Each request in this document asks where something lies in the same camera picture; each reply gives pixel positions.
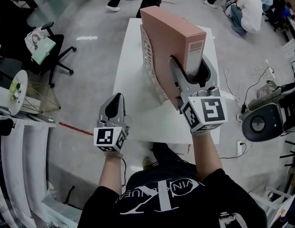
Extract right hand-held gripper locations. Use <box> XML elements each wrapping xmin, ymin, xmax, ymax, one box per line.
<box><xmin>169</xmin><ymin>54</ymin><xmax>228</xmax><ymax>133</ymax></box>

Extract person's black trouser leg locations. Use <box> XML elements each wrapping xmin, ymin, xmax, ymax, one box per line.
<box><xmin>153</xmin><ymin>142</ymin><xmax>186</xmax><ymax>167</ymax></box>

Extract white cable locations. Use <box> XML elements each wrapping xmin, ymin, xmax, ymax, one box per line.
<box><xmin>225</xmin><ymin>59</ymin><xmax>275</xmax><ymax>104</ymax></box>

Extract white metal frame stand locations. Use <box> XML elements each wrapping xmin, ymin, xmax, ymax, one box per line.
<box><xmin>248</xmin><ymin>185</ymin><xmax>295</xmax><ymax>228</ymax></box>

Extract pink file box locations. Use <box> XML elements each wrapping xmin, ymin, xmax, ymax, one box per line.
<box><xmin>139</xmin><ymin>6</ymin><xmax>207</xmax><ymax>110</ymax></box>

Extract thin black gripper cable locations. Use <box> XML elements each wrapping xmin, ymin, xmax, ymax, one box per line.
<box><xmin>120</xmin><ymin>158</ymin><xmax>127</xmax><ymax>187</ymax></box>

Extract light green cushion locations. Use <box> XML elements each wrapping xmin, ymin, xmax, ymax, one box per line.
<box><xmin>31</xmin><ymin>37</ymin><xmax>57</xmax><ymax>65</ymax></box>

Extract white wire rack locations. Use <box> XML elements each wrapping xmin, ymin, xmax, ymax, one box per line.
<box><xmin>139</xmin><ymin>24</ymin><xmax>169</xmax><ymax>106</ymax></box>

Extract grey equipment backpack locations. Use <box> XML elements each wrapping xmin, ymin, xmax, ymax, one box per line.
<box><xmin>278</xmin><ymin>81</ymin><xmax>295</xmax><ymax>135</ymax></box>

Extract black office chair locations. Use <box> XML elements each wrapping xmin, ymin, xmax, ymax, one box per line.
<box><xmin>23</xmin><ymin>21</ymin><xmax>77</xmax><ymax>87</ymax></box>

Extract grey mesh basket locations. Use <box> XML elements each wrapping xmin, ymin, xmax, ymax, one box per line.
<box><xmin>256</xmin><ymin>83</ymin><xmax>274</xmax><ymax>98</ymax></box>

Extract person's black printed t-shirt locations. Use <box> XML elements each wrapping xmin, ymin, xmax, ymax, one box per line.
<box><xmin>77</xmin><ymin>160</ymin><xmax>268</xmax><ymax>228</ymax></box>

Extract black round bag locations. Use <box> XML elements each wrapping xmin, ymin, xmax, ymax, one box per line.
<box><xmin>0</xmin><ymin>118</ymin><xmax>15</xmax><ymax>136</ymax></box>

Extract white rectangular table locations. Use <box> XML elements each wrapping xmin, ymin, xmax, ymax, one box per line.
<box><xmin>113</xmin><ymin>18</ymin><xmax>221</xmax><ymax>145</ymax></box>

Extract round white side table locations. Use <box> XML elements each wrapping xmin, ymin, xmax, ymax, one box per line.
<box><xmin>8</xmin><ymin>69</ymin><xmax>61</xmax><ymax>116</ymax></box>

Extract small green plant dish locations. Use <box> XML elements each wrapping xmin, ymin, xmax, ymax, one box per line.
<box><xmin>9</xmin><ymin>78</ymin><xmax>21</xmax><ymax>102</ymax></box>

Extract white shelving unit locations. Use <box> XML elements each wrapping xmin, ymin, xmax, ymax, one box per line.
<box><xmin>0</xmin><ymin>114</ymin><xmax>57</xmax><ymax>228</ymax></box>

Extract red floor tape strip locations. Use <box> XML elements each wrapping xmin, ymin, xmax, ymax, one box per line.
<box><xmin>58</xmin><ymin>122</ymin><xmax>94</xmax><ymax>136</ymax></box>

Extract white printed tote bag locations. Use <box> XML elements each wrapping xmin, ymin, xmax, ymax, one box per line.
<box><xmin>24</xmin><ymin>27</ymin><xmax>47</xmax><ymax>52</ymax></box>

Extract white harness strap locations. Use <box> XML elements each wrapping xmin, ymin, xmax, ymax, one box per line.
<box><xmin>218</xmin><ymin>211</ymin><xmax>248</xmax><ymax>228</ymax></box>

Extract black power cable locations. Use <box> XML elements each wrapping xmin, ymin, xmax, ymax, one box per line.
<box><xmin>220</xmin><ymin>142</ymin><xmax>247</xmax><ymax>160</ymax></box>

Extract person's shoe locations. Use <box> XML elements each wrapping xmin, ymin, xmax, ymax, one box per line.
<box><xmin>142</xmin><ymin>156</ymin><xmax>153</xmax><ymax>170</ymax></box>

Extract person's right forearm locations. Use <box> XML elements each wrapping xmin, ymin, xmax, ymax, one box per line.
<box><xmin>191</xmin><ymin>131</ymin><xmax>224</xmax><ymax>182</ymax></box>

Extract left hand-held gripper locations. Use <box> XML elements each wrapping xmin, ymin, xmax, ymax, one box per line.
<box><xmin>93</xmin><ymin>93</ymin><xmax>132</xmax><ymax>153</ymax></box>

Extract person's left forearm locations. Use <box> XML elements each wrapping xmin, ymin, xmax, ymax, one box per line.
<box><xmin>98</xmin><ymin>154</ymin><xmax>123</xmax><ymax>196</ymax></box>

